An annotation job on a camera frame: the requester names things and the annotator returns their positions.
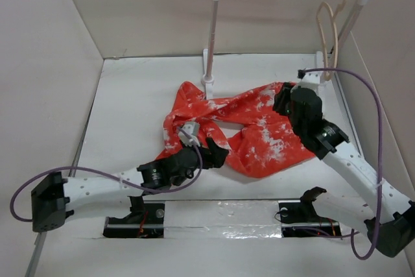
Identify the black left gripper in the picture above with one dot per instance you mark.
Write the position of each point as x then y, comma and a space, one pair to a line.
213, 155

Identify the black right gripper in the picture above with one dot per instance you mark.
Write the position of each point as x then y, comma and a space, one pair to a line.
282, 96

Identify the orange white-speckled trousers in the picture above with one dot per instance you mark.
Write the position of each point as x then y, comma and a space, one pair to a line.
260, 141

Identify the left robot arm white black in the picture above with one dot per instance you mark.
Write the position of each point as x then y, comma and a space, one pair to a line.
58, 199

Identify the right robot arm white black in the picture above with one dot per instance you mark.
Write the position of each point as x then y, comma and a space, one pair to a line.
388, 219

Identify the wooden clothes hanger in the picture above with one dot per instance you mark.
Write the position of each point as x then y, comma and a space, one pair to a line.
326, 21

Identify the silver foil tape strip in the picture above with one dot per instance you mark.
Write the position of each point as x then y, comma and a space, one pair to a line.
221, 219

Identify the white clothes rack with metal bar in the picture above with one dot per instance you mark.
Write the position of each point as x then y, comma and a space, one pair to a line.
270, 26

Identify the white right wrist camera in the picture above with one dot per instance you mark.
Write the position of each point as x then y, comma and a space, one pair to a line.
311, 80

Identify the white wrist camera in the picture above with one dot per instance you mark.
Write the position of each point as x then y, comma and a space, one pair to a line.
188, 134
311, 80

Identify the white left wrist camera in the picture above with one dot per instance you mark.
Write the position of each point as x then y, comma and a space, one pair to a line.
188, 134

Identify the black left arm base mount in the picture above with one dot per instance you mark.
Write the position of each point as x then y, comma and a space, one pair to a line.
144, 221

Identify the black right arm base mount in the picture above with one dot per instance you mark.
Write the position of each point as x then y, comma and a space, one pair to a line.
299, 219

